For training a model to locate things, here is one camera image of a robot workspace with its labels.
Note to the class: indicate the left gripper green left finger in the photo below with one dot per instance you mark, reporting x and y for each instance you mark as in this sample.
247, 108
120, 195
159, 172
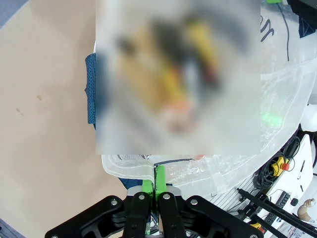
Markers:
138, 213

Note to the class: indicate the black power strip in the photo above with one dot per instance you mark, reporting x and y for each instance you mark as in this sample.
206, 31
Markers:
281, 207

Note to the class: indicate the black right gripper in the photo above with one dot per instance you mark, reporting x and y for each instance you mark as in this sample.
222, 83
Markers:
305, 10

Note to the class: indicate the aluminium rail base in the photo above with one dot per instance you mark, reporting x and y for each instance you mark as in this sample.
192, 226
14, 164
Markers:
235, 193

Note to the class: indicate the black tripod rods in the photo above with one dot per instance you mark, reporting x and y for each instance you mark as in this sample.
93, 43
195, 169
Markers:
270, 210

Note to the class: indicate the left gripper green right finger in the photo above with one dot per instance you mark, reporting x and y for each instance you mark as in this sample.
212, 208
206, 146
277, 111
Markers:
171, 213

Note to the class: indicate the yellow red emergency stop button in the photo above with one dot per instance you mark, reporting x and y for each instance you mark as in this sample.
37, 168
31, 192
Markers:
280, 164

